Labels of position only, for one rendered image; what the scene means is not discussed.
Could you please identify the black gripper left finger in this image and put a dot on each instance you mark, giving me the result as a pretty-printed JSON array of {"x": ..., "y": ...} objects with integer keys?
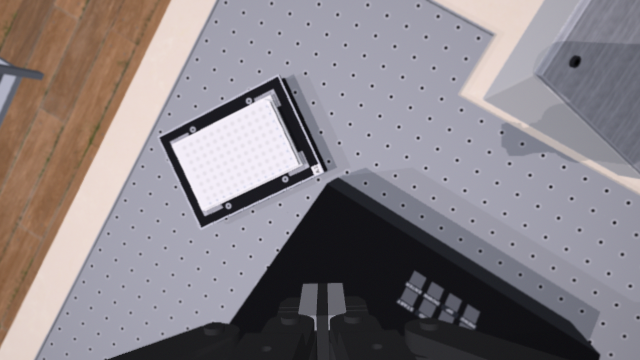
[{"x": 296, "y": 335}]

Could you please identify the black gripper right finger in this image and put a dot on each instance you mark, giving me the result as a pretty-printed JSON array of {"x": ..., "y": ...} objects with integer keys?
[{"x": 348, "y": 336}]

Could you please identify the black rectangular frame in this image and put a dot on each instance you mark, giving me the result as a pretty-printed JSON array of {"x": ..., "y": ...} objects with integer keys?
[{"x": 296, "y": 126}]

